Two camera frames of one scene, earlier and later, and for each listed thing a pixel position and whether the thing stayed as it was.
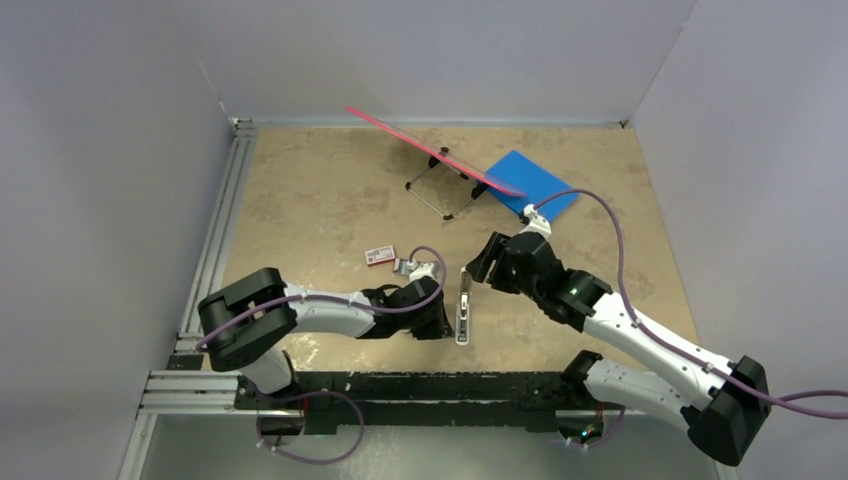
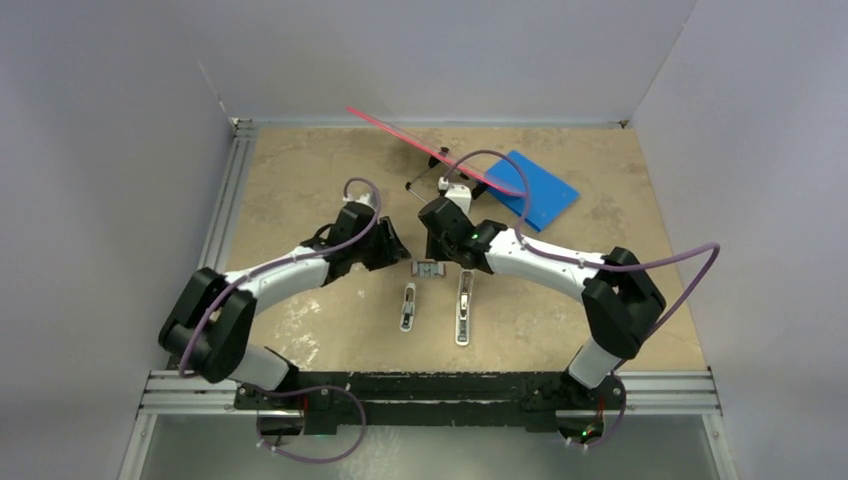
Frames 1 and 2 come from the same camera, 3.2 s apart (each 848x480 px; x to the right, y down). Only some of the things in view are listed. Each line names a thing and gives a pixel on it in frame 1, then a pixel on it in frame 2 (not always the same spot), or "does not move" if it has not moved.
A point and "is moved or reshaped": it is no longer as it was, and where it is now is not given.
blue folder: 534,182 does not move
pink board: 461,164 does not move
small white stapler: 463,310 is moved or reshaped
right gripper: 479,267 to 433,252
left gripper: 439,327 to 390,250
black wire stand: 433,162 does not move
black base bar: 529,398 does not move
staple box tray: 404,266 to 428,269
